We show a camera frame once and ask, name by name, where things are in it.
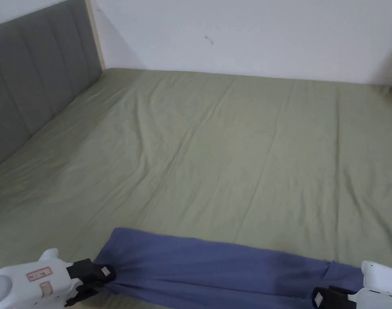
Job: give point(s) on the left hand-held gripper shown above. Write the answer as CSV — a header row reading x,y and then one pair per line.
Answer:
x,y
25,283

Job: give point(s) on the blue garment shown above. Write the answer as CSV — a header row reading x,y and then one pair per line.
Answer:
x,y
196,267

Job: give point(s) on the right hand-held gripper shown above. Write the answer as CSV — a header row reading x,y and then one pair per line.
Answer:
x,y
381,286

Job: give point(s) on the grey padded headboard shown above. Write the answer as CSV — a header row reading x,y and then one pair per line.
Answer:
x,y
31,74

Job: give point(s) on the bed with pale green sheet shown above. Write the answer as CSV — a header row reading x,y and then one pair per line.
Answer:
x,y
215,145

